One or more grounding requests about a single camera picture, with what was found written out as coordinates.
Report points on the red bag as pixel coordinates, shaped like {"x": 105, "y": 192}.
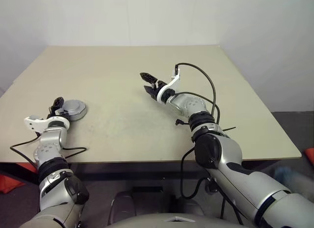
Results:
{"x": 9, "y": 184}
{"x": 310, "y": 155}

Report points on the dark rounded shape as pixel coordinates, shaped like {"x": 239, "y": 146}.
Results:
{"x": 122, "y": 206}

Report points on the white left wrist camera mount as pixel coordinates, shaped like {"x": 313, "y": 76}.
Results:
{"x": 36, "y": 121}

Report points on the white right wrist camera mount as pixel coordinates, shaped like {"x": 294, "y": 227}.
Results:
{"x": 171, "y": 84}

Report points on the black table frame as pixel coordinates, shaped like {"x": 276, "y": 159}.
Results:
{"x": 122, "y": 175}

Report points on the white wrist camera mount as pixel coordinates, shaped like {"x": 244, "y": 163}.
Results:
{"x": 171, "y": 84}
{"x": 36, "y": 121}

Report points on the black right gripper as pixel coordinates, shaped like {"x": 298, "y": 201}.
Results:
{"x": 160, "y": 88}

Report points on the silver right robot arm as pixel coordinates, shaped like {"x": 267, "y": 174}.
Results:
{"x": 220, "y": 152}

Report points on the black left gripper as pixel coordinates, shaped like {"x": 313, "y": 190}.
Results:
{"x": 59, "y": 113}

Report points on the grey robot torso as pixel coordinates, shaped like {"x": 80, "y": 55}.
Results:
{"x": 147, "y": 223}

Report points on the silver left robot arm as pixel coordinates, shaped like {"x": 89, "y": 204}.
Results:
{"x": 49, "y": 144}

